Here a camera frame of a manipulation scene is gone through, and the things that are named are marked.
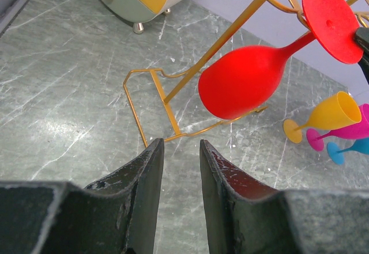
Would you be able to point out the blue plastic wine glass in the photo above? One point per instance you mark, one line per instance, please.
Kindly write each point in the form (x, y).
(336, 154)

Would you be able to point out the red plastic wine glass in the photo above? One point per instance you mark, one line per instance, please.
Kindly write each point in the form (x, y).
(246, 77)

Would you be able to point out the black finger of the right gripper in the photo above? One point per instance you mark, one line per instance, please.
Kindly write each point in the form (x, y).
(361, 38)

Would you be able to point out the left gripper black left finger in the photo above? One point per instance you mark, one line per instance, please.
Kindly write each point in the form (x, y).
(115, 214)

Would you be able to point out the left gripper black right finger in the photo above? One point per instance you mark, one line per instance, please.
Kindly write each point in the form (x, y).
(244, 215)

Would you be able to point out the yellow plastic wine glass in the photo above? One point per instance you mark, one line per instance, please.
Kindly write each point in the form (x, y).
(337, 111)

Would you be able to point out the magenta plastic wine glass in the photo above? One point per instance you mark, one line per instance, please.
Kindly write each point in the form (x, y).
(354, 131)

